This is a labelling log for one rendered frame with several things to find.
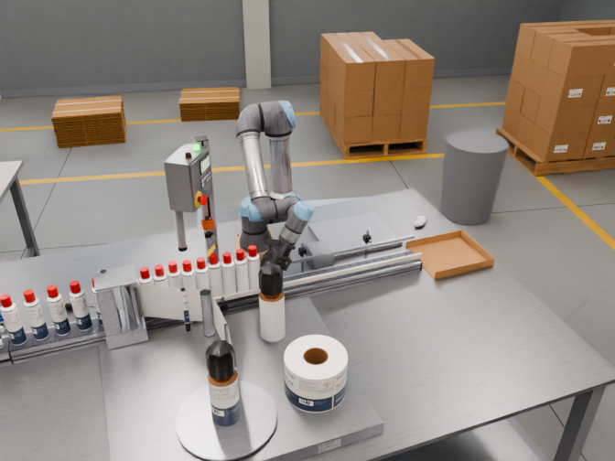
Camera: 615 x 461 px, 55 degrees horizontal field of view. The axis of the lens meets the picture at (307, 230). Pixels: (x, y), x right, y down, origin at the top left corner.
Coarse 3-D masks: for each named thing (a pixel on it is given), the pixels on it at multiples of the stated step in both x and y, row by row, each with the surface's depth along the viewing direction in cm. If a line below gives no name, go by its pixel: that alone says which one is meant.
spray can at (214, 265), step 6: (210, 258) 222; (216, 258) 222; (210, 264) 223; (216, 264) 224; (210, 270) 223; (216, 270) 224; (210, 276) 225; (216, 276) 225; (210, 282) 227; (216, 282) 226; (210, 288) 229; (216, 288) 228; (222, 288) 231; (216, 294) 229; (222, 294) 231
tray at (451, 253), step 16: (416, 240) 272; (432, 240) 276; (448, 240) 279; (464, 240) 279; (432, 256) 267; (448, 256) 267; (464, 256) 267; (480, 256) 267; (432, 272) 256; (448, 272) 253; (464, 272) 256
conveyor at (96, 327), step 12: (408, 252) 261; (348, 264) 253; (360, 264) 253; (396, 264) 254; (300, 276) 246; (336, 276) 246; (348, 276) 247; (288, 288) 239; (240, 300) 232; (72, 324) 220; (96, 324) 220; (72, 336) 214; (12, 348) 208
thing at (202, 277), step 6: (198, 258) 221; (204, 258) 221; (198, 264) 220; (204, 264) 221; (198, 270) 221; (204, 270) 221; (198, 276) 222; (204, 276) 222; (198, 282) 223; (204, 282) 223; (198, 288) 225; (204, 288) 224
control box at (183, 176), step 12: (180, 156) 205; (192, 156) 205; (168, 168) 202; (180, 168) 201; (192, 168) 202; (168, 180) 205; (180, 180) 203; (192, 180) 203; (168, 192) 207; (180, 192) 206; (192, 192) 206; (204, 192) 214; (180, 204) 209; (192, 204) 207
